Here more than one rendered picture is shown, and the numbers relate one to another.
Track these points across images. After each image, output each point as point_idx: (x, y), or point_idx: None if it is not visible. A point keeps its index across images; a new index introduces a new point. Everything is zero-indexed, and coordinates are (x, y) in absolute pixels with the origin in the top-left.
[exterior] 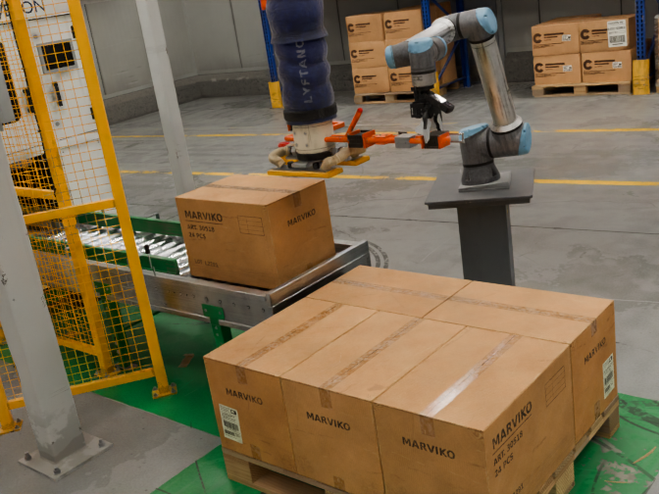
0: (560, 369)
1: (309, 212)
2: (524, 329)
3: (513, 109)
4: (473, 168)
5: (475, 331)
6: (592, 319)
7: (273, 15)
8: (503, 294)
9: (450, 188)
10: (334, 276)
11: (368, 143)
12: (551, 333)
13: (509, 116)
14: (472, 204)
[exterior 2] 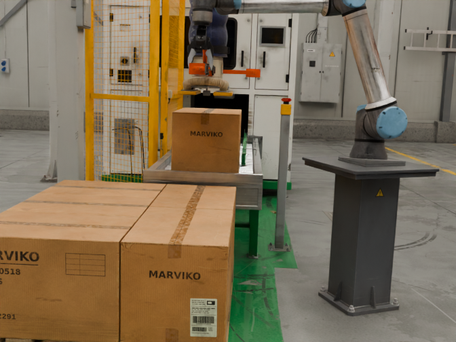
0: (97, 254)
1: (215, 133)
2: (142, 229)
3: (379, 89)
4: (355, 142)
5: (130, 218)
6: (178, 243)
7: None
8: (210, 218)
9: None
10: None
11: None
12: (138, 235)
13: (372, 94)
14: (325, 167)
